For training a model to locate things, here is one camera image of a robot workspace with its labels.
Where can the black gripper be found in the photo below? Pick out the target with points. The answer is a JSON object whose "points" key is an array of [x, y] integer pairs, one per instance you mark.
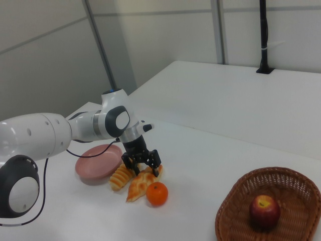
{"points": [[135, 148]]}

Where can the braided toy bread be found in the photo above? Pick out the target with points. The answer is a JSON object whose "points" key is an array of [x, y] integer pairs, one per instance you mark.
{"points": [[139, 187]]}

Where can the striped toy bread roll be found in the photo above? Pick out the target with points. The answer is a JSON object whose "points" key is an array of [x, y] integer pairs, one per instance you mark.
{"points": [[119, 178]]}

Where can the orange toy mandarin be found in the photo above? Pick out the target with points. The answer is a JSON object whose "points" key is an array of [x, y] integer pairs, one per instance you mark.
{"points": [[157, 194]]}

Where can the red toy apple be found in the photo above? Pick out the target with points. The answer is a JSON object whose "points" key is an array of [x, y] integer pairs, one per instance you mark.
{"points": [[264, 213]]}

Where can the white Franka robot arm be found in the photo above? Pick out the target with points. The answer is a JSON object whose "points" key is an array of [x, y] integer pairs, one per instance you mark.
{"points": [[37, 135]]}

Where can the pink plate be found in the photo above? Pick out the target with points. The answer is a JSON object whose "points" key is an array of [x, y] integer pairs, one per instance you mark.
{"points": [[92, 167]]}

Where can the brown woven basket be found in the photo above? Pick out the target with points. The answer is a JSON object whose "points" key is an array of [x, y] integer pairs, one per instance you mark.
{"points": [[238, 221]]}

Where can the black pole with base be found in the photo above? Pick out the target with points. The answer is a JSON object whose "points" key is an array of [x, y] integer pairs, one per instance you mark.
{"points": [[263, 50]]}

